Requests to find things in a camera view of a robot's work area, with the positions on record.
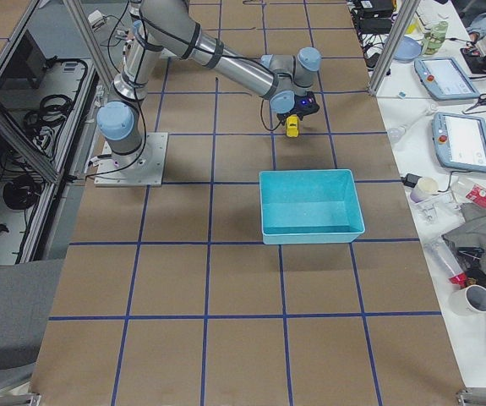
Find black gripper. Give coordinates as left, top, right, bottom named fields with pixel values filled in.
left=276, top=91, right=319, bottom=123

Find yellow beetle toy car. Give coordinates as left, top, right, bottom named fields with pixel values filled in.
left=285, top=115, right=299, bottom=138

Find teal plastic storage bin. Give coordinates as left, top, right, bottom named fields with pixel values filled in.
left=259, top=169, right=365, bottom=245

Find blue plastic plate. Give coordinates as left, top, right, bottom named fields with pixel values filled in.
left=393, top=36, right=422, bottom=63

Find upper teach pendant tablet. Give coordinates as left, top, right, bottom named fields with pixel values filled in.
left=413, top=57, right=480, bottom=101

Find teach pendant tablet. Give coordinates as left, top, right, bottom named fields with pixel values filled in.
left=413, top=57, right=480, bottom=101
left=431, top=112, right=486, bottom=173

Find green drink bottle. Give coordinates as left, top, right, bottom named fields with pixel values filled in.
left=422, top=20, right=449, bottom=56

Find paper cup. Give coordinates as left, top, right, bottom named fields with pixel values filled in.
left=409, top=177, right=439, bottom=203

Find lower teach pendant tablet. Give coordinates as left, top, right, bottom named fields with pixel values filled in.
left=431, top=112, right=486, bottom=173

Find plastic bottle red label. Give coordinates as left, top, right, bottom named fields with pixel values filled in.
left=451, top=177, right=486, bottom=209

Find clear tube red cap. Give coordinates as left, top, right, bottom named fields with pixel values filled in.
left=424, top=239, right=467, bottom=288

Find white ceramic mug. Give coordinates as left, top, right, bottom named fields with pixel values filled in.
left=449, top=285, right=486, bottom=315

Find aluminium frame post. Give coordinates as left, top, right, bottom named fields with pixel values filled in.
left=368, top=0, right=420, bottom=96

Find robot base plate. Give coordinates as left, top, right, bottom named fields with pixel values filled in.
left=94, top=132, right=168, bottom=187

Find black handled scissors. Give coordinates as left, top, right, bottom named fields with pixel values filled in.
left=462, top=93, right=486, bottom=114

